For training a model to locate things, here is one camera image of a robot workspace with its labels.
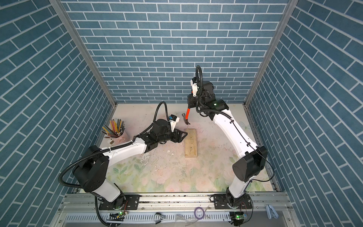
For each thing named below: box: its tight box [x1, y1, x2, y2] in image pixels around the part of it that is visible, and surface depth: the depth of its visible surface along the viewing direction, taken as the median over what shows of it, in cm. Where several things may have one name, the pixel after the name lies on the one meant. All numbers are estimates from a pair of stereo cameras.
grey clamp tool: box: [265, 204, 279, 220], surface depth 71 cm
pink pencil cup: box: [106, 128, 130, 148], surface depth 91 cm
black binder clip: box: [154, 212, 166, 225], surface depth 71 cm
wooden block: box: [184, 128, 198, 158], surface depth 93 cm
